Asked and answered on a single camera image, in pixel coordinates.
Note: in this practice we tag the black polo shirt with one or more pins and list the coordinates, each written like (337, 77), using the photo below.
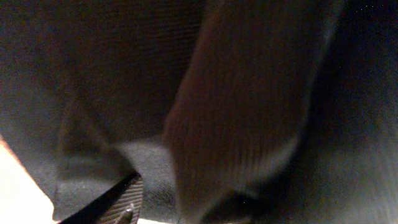
(232, 111)

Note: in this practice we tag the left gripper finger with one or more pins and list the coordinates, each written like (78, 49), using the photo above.
(119, 205)

